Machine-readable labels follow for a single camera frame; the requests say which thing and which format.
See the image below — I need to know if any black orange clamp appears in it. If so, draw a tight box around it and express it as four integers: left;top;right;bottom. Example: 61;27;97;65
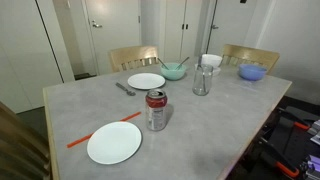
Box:
277;108;310;131
258;137;300;178

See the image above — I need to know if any silver door handle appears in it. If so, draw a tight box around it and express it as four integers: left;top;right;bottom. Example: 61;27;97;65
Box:
92;20;103;28

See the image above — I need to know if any wooden chair at table end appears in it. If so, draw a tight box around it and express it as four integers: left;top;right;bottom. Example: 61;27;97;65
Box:
222;44;280;74

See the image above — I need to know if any wooden chair behind teal bowl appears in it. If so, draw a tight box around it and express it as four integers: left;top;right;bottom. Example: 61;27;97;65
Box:
109;46;159;72

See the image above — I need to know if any dark wooden chair near camera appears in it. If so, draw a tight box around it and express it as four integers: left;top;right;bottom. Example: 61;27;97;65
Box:
0;102;52;180

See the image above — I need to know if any metal spoon on table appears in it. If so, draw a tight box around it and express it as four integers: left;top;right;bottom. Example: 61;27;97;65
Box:
116;82;136;96

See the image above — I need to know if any white plate near orange strip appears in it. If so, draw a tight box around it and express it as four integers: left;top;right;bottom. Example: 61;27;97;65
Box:
87;122;142;165

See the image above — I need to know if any utensil in glass jar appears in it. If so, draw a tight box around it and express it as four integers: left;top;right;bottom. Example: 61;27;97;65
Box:
197;55;206;95

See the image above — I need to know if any clear glass jar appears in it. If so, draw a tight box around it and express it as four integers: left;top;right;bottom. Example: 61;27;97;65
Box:
192;64;213;96

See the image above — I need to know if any orange straw strip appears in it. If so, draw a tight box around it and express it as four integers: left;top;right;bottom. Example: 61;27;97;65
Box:
66;111;142;148

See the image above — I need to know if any utensil in teal bowl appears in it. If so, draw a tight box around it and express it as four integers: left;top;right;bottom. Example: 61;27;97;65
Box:
175;57;190;70
157;57;169;70

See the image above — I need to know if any red and silver soda can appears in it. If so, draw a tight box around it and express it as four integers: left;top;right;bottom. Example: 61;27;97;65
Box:
145;89;167;131

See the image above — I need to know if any blue plastic bowl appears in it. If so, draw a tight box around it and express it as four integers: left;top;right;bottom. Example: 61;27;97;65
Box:
239;64;267;81

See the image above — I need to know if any white ceramic bowl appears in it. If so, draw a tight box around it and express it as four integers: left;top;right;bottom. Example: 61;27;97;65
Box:
201;54;222;68

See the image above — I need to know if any white plate by spoon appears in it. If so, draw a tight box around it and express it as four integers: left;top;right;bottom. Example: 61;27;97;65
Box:
127;73;165;90

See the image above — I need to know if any clear plastic container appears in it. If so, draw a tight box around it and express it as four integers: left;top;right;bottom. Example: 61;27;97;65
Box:
194;64;221;76

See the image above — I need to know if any teal green bowl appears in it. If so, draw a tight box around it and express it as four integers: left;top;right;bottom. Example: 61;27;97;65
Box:
160;63;187;80

